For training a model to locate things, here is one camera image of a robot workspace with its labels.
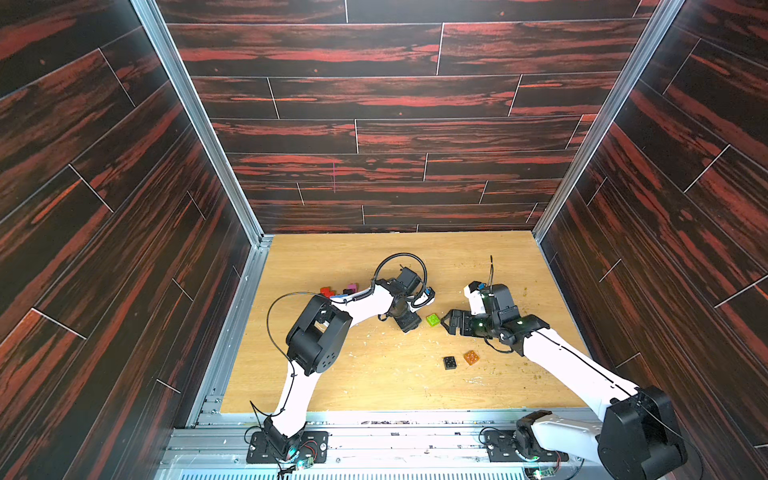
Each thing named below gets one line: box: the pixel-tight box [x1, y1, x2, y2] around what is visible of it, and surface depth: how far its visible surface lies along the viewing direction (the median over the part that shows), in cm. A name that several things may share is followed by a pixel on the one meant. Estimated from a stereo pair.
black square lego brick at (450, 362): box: [443, 356, 457, 370], surface depth 88 cm
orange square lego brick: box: [463, 350, 480, 366], surface depth 90 cm
